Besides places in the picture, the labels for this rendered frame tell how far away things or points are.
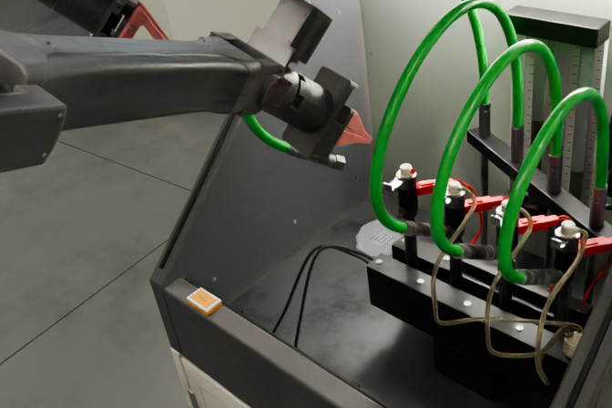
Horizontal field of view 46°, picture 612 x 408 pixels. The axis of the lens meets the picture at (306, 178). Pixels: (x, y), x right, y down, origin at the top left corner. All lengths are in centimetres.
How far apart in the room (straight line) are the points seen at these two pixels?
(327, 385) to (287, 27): 48
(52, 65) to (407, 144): 103
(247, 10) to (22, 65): 359
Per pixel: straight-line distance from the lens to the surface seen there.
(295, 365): 101
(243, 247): 128
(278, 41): 76
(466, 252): 86
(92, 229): 318
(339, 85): 84
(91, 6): 90
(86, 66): 48
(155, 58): 55
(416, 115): 135
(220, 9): 391
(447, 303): 103
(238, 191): 122
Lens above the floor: 169
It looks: 32 degrees down
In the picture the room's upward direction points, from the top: 9 degrees counter-clockwise
